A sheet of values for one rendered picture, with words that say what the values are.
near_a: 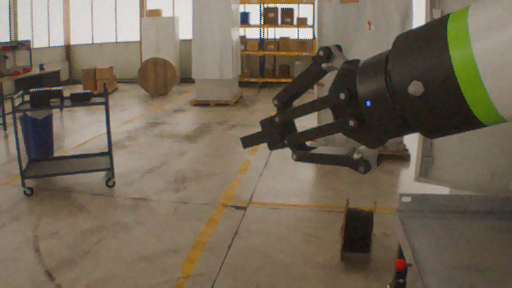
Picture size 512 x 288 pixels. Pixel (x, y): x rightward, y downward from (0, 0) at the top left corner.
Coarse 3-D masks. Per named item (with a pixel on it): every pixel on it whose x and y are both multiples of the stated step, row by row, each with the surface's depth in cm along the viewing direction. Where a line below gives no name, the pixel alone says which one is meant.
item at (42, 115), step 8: (32, 112) 450; (40, 112) 461; (48, 112) 471; (32, 120) 452; (40, 120) 463; (48, 120) 473; (24, 128) 465; (32, 128) 455; (40, 128) 465; (48, 128) 475; (24, 136) 470; (32, 136) 459; (40, 136) 466; (48, 136) 477; (24, 144) 475; (32, 144) 464; (40, 144) 468; (48, 144) 479; (32, 152) 469; (40, 152) 470; (48, 152) 481
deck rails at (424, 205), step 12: (408, 204) 127; (420, 204) 126; (432, 204) 125; (444, 204) 125; (456, 204) 124; (468, 204) 124; (480, 204) 123; (492, 204) 122; (504, 204) 122; (408, 216) 124; (420, 216) 124; (432, 216) 123; (444, 216) 123; (456, 216) 122; (468, 216) 122; (480, 216) 121; (492, 216) 121; (504, 216) 120
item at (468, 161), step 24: (432, 0) 142; (456, 0) 136; (432, 144) 153; (456, 144) 148; (480, 144) 142; (504, 144) 137; (432, 168) 155; (456, 168) 149; (480, 168) 144; (504, 168) 138; (480, 192) 143; (504, 192) 139
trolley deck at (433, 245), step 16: (400, 224) 121; (416, 224) 119; (432, 224) 119; (448, 224) 118; (464, 224) 117; (480, 224) 117; (496, 224) 116; (400, 240) 119; (416, 240) 110; (432, 240) 109; (448, 240) 108; (464, 240) 108; (480, 240) 107; (496, 240) 106; (416, 256) 101; (432, 256) 100; (448, 256) 100; (464, 256) 99; (480, 256) 98; (496, 256) 97; (416, 272) 96; (432, 272) 93; (448, 272) 92; (464, 272) 92; (480, 272) 91; (496, 272) 90
